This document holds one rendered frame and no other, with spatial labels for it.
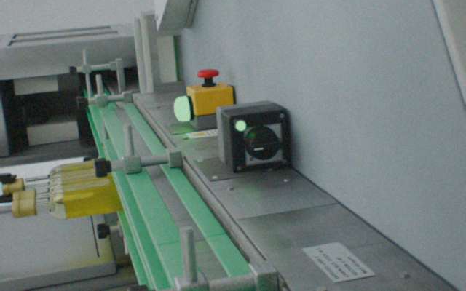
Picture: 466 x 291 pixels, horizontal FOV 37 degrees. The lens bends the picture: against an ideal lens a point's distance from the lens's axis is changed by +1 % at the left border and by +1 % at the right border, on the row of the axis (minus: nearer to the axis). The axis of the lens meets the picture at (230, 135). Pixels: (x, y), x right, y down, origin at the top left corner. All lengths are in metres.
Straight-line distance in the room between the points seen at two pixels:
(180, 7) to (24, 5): 3.80
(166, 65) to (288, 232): 1.01
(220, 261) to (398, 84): 0.25
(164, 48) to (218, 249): 0.99
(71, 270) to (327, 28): 0.81
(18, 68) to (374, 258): 1.95
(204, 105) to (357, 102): 0.51
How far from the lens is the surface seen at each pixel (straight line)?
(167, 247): 0.75
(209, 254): 0.73
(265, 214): 0.77
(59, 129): 2.62
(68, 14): 5.20
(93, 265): 1.40
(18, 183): 1.51
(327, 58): 0.78
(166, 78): 1.67
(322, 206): 0.78
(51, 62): 2.46
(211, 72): 1.20
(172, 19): 1.49
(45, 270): 1.42
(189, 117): 1.20
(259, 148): 0.88
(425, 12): 0.59
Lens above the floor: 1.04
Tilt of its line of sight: 13 degrees down
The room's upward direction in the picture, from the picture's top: 98 degrees counter-clockwise
